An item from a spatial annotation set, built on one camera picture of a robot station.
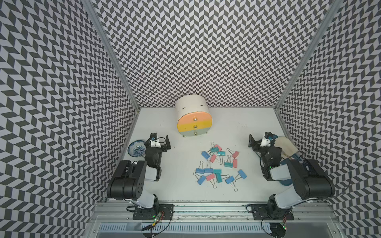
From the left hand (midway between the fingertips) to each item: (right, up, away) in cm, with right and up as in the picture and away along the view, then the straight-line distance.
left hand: (160, 136), depth 90 cm
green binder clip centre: (+35, -20, -4) cm, 40 cm away
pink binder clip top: (+38, -8, +5) cm, 39 cm away
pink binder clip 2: (+46, -17, 0) cm, 49 cm away
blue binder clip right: (+50, -23, -4) cm, 55 cm away
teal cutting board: (+87, -13, +4) cm, 89 cm away
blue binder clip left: (+25, -20, -3) cm, 32 cm away
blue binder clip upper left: (+28, -12, +3) cm, 31 cm away
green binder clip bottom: (+35, -23, -5) cm, 42 cm away
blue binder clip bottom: (+42, -25, -7) cm, 49 cm away
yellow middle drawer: (+21, +6, +1) cm, 22 cm away
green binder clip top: (+33, -8, +3) cm, 35 cm away
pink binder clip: (+33, -14, +1) cm, 36 cm away
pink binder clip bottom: (+31, -24, -6) cm, 39 cm away
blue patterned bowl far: (-16, -8, +4) cm, 18 cm away
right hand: (+60, +1, -1) cm, 60 cm away
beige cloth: (+83, -9, +6) cm, 84 cm away
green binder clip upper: (+38, -11, +3) cm, 40 cm away
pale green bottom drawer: (+22, +2, +6) cm, 23 cm away
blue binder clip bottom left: (+26, -24, -6) cm, 36 cm away
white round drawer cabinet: (+19, +21, +5) cm, 29 cm away
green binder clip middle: (+42, -17, 0) cm, 45 cm away
